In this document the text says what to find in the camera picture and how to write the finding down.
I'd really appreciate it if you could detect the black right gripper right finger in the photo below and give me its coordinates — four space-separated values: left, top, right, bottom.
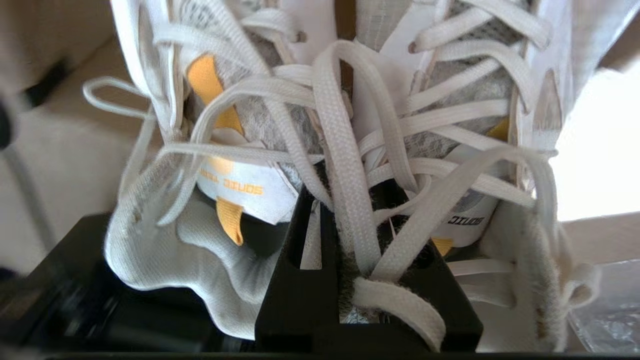
350 179 484 353

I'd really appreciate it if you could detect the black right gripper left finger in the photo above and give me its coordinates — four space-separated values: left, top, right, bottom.
255 186 351 352

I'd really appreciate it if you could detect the white mesh sneaker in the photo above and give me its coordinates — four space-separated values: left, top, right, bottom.
310 0 601 353
82 0 351 342

